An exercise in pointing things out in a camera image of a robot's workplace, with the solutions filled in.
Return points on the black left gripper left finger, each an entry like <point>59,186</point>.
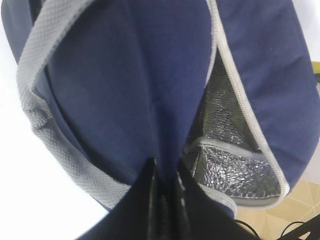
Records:
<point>135,215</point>

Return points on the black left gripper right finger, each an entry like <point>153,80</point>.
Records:
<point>198,217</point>

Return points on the navy blue lunch bag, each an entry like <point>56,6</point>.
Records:
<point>225,86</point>

